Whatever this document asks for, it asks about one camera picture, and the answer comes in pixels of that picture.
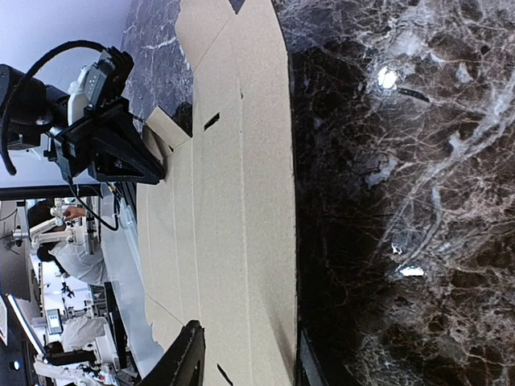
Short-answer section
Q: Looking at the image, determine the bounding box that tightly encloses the brown cardboard box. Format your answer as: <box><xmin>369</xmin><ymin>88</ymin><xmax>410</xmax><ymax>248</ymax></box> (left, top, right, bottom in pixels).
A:
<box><xmin>138</xmin><ymin>1</ymin><xmax>297</xmax><ymax>385</ymax></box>

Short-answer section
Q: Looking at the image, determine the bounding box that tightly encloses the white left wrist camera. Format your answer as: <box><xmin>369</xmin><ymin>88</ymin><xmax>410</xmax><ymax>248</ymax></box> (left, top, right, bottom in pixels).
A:
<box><xmin>68</xmin><ymin>47</ymin><xmax>134</xmax><ymax>125</ymax></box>

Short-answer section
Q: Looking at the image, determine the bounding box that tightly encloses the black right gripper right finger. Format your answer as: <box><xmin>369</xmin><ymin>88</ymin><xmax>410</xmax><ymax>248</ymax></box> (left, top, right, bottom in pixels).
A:
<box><xmin>296</xmin><ymin>327</ymin><xmax>329</xmax><ymax>386</ymax></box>

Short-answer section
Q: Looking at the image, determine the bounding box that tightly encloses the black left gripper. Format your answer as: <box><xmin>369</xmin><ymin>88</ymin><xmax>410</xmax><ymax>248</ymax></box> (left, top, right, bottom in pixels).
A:
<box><xmin>50</xmin><ymin>96</ymin><xmax>165</xmax><ymax>185</ymax></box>

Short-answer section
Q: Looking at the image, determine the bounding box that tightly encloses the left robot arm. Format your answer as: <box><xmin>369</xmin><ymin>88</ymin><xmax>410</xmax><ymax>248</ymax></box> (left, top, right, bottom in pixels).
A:
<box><xmin>1</xmin><ymin>40</ymin><xmax>165</xmax><ymax>185</ymax></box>

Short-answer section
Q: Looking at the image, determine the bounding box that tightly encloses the person in white shirt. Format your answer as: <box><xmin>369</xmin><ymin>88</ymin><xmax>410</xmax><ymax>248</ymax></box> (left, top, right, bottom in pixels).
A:
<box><xmin>27</xmin><ymin>200</ymin><xmax>109</xmax><ymax>286</ymax></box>

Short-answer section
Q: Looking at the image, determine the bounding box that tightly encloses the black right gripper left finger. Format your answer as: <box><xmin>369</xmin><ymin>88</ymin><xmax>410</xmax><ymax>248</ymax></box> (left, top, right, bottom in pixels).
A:
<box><xmin>138</xmin><ymin>320</ymin><xmax>206</xmax><ymax>386</ymax></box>

